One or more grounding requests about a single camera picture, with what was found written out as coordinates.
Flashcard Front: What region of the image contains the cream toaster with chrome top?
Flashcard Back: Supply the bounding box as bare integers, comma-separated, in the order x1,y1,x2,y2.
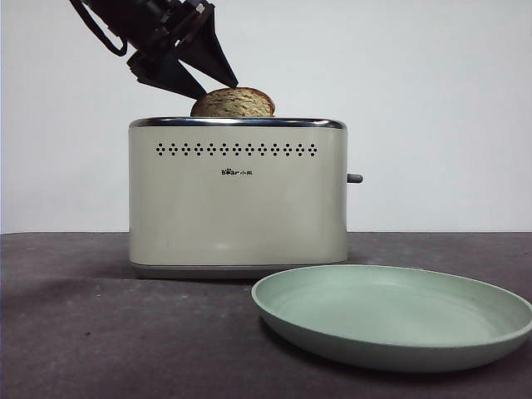
127,116,364,280

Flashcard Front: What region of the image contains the toasted bread slice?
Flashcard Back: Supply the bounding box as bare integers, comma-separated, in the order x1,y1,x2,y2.
190,86,276,118

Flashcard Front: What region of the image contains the pale green round plate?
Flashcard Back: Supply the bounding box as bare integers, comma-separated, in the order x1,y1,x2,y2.
250,264,532,373

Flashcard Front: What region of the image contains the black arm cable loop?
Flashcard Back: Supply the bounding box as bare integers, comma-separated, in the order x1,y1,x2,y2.
69,0,129,57

